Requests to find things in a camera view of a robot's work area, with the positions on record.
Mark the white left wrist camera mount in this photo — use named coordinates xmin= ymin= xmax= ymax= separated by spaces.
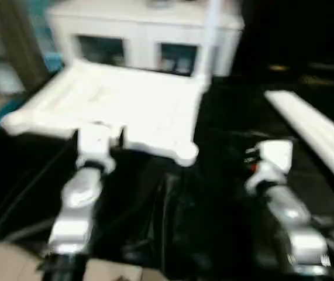
xmin=75 ymin=122 xmax=126 ymax=176

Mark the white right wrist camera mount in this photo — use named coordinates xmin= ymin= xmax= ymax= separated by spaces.
xmin=244 ymin=139 xmax=294 ymax=194

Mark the light blue plastic rack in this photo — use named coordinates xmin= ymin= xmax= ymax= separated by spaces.
xmin=42 ymin=49 xmax=66 ymax=71

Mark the grey-brown curtain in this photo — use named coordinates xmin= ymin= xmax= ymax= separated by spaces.
xmin=2 ymin=0 xmax=51 ymax=86

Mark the black speaker with gold label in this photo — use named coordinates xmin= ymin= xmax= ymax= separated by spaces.
xmin=233 ymin=0 xmax=334 ymax=77

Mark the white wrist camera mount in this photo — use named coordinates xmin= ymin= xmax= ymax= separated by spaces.
xmin=75 ymin=122 xmax=126 ymax=176
xmin=244 ymin=139 xmax=294 ymax=194

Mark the white plastic table top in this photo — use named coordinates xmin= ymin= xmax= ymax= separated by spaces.
xmin=0 ymin=57 xmax=211 ymax=168

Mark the white glass-door cabinet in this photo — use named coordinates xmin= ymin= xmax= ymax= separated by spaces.
xmin=46 ymin=0 xmax=245 ymax=77

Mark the black mat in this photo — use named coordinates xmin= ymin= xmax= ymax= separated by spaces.
xmin=0 ymin=67 xmax=334 ymax=276

